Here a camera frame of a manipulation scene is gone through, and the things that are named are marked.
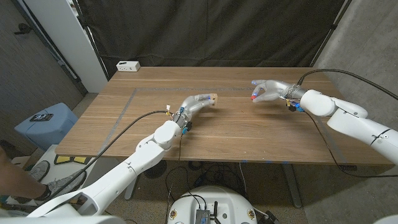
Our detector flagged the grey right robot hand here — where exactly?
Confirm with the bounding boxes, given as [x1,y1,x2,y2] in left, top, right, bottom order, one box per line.
[251,79,307,103]

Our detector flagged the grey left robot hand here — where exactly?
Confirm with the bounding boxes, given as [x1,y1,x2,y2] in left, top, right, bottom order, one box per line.
[174,93,215,127]

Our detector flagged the round black floor fan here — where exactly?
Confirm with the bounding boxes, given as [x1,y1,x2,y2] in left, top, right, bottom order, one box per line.
[148,160,168,179]

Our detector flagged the white power strip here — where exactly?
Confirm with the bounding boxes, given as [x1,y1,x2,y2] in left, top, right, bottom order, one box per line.
[116,60,141,73]

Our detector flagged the black backdrop curtain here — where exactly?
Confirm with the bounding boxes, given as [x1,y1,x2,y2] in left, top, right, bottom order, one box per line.
[76,0,354,71]

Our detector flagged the black backdrop stand pole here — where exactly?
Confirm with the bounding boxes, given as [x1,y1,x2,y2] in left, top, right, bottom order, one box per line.
[309,0,354,68]
[72,0,110,82]

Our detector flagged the grey table leg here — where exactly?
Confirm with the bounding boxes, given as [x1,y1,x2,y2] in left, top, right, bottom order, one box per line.
[281,163,303,208]

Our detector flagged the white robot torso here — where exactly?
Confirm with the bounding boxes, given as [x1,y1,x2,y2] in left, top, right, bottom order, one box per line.
[167,185,258,224]

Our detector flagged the white table leg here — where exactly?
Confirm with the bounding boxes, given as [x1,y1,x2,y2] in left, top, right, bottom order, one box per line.
[124,180,137,200]

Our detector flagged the white pillar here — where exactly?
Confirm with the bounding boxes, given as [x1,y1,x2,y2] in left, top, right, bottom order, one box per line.
[23,0,108,93]

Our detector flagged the blue stool with phone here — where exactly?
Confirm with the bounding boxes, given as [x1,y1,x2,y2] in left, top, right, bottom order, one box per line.
[14,103,78,150]

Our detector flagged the grey sneaker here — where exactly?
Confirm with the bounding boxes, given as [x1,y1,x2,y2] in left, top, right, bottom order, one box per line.
[29,160,50,183]
[46,169,87,205]

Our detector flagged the black phone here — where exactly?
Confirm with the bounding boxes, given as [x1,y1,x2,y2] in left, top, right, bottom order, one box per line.
[29,113,54,122]

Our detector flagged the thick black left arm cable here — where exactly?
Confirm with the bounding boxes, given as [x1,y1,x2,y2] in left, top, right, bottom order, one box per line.
[40,110,170,203]

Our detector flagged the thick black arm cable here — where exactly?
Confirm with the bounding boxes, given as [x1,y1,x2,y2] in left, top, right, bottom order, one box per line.
[297,68,398,100]
[40,110,170,203]

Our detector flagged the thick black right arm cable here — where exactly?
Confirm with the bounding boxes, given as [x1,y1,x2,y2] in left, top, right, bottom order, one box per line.
[297,68,398,100]

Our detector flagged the black floor cables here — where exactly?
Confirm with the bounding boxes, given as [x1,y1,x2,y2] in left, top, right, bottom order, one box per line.
[164,161,246,202]

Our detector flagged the black wall rail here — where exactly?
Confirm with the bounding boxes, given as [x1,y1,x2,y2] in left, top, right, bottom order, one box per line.
[11,0,88,96]

